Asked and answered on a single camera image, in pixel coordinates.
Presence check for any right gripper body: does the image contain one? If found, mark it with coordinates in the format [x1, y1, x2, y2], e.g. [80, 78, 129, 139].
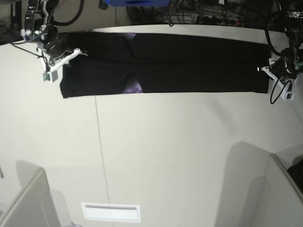
[38, 37, 68, 58]

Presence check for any left grey partition panel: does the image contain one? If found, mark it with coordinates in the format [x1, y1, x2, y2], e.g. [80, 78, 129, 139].
[0, 160, 61, 227]

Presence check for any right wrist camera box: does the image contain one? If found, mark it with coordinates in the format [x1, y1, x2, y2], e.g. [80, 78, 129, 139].
[42, 70, 58, 83]

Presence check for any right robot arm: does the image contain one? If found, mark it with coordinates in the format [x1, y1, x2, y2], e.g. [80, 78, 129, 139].
[21, 0, 84, 71]

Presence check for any black T-shirt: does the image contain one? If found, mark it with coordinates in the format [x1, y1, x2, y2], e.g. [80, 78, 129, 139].
[60, 32, 270, 98]

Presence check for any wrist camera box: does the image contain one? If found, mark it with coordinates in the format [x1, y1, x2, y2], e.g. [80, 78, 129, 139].
[42, 70, 58, 83]
[281, 80, 295, 100]

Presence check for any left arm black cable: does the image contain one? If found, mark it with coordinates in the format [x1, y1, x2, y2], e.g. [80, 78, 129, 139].
[264, 14, 285, 57]

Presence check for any right grey partition panel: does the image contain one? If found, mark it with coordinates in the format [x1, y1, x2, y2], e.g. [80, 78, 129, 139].
[251, 154, 303, 227]

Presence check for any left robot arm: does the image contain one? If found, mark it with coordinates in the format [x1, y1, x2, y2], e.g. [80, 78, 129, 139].
[262, 0, 303, 99]

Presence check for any white table cable grommet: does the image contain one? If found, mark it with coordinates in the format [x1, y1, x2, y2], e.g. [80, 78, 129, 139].
[81, 202, 141, 223]

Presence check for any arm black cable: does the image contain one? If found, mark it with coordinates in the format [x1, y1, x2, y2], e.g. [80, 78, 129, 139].
[48, 0, 85, 26]
[264, 14, 285, 57]

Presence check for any blue plastic bin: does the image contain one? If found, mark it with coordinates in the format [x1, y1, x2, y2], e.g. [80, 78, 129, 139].
[105, 0, 171, 7]

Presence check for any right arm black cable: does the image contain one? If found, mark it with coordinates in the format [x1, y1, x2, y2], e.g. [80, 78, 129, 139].
[48, 0, 85, 26]

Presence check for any black keyboard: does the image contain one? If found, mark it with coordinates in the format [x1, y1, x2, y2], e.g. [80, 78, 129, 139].
[287, 160, 303, 192]

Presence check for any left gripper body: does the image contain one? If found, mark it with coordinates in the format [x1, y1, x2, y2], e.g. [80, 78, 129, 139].
[269, 48, 303, 79]

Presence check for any grey partition panel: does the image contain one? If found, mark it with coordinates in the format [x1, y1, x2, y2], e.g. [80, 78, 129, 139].
[251, 154, 303, 227]
[0, 160, 61, 227]

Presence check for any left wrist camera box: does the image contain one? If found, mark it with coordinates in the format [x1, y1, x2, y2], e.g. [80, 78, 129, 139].
[281, 80, 295, 100]

